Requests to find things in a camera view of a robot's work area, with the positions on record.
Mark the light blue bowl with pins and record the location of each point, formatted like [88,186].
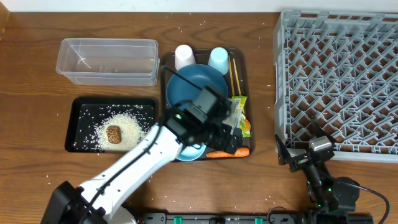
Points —
[190,153]

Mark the orange carrot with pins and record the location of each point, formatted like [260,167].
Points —
[240,152]

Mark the white tissue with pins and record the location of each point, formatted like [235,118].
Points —
[232,117]

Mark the clear plastic bin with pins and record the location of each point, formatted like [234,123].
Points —
[102,61]

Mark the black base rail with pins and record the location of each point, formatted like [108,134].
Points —
[273,218]

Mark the wooden chopstick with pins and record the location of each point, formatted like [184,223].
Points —
[236,76]
[231,76]

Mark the brown mushroom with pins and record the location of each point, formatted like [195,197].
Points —
[114,134]

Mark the green snack wrapper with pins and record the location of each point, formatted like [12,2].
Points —
[241,121]

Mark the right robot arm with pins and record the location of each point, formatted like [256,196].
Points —
[335,197]

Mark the brown serving tray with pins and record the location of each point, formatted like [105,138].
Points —
[168,95]

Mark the light blue cup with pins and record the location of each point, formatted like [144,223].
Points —
[218,59]

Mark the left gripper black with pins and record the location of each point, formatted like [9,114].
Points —
[225,142]

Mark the wooden chopstick right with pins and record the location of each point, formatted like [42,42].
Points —
[236,76]

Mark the white cup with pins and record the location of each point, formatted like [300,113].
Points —
[184,56]

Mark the black tray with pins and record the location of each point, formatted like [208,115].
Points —
[88,111]

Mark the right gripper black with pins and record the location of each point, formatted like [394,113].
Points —
[285,157]

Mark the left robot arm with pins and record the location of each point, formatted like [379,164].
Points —
[97,200]

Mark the grey dishwasher rack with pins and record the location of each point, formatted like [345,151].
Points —
[339,70]

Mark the pile of rice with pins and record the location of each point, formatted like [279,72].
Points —
[131,133]

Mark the wooden chopstick left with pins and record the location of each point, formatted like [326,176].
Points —
[231,76]

